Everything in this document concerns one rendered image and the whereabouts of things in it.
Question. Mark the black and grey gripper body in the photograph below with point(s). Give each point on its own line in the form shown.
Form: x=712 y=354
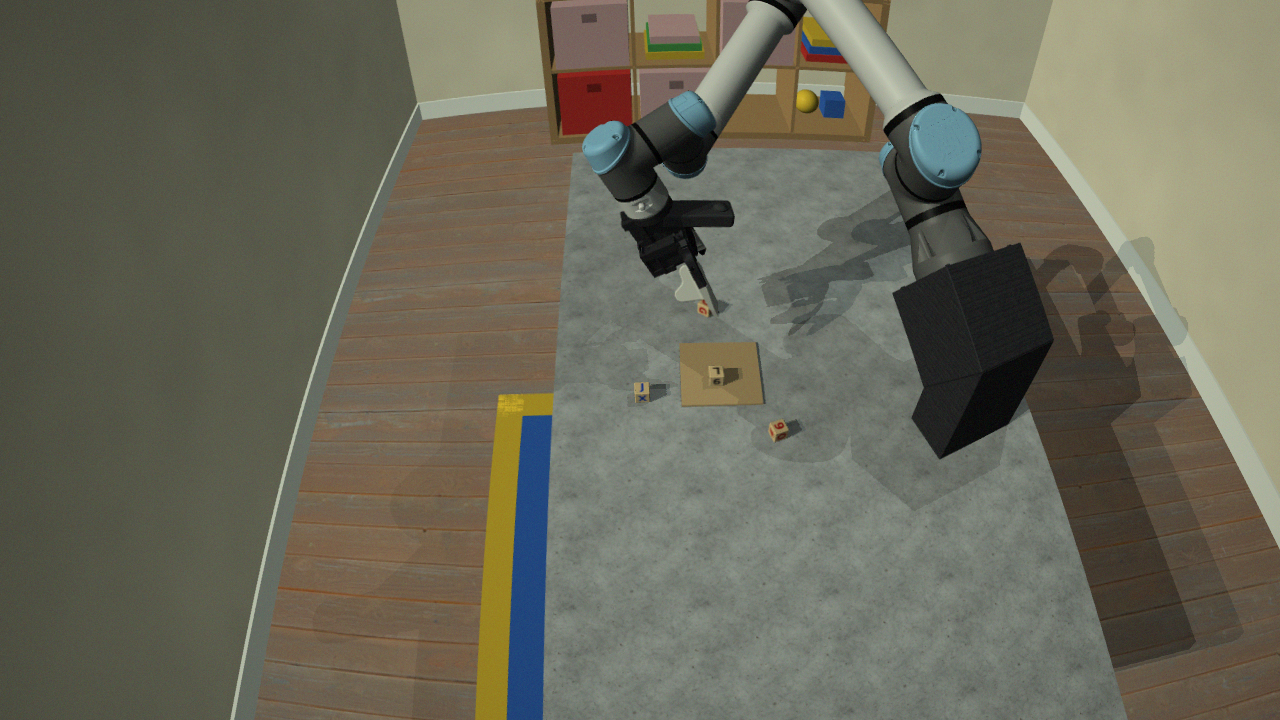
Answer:
x=661 y=247

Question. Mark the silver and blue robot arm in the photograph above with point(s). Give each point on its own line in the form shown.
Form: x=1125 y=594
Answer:
x=938 y=153

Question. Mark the tan mat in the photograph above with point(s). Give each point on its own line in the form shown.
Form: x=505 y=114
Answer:
x=742 y=384

